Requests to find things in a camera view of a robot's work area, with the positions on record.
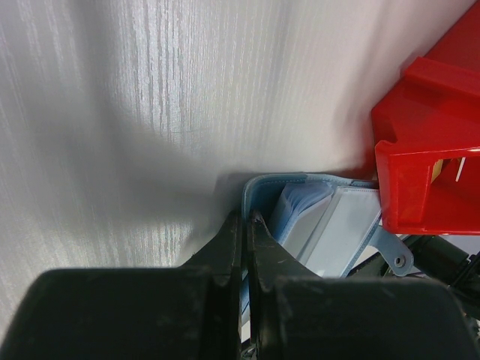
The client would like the blue leather card holder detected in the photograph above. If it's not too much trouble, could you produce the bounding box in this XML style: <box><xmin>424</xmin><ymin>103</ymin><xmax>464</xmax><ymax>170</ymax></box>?
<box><xmin>239</xmin><ymin>172</ymin><xmax>415</xmax><ymax>323</ymax></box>

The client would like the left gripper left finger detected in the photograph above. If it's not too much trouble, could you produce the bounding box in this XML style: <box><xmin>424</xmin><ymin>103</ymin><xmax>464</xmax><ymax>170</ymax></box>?
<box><xmin>1</xmin><ymin>212</ymin><xmax>242</xmax><ymax>359</ymax></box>

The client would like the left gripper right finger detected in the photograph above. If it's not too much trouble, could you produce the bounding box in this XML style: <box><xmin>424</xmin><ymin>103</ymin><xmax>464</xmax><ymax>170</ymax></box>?
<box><xmin>246</xmin><ymin>212</ymin><xmax>479</xmax><ymax>359</ymax></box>

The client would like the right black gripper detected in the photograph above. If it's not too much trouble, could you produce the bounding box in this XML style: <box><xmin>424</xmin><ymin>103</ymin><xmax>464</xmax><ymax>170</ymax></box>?
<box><xmin>403</xmin><ymin>235</ymin><xmax>479</xmax><ymax>319</ymax></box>

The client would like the red plastic bin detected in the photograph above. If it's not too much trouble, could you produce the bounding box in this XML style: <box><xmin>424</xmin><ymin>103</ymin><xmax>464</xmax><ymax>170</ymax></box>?
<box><xmin>371</xmin><ymin>4</ymin><xmax>479</xmax><ymax>236</ymax></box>

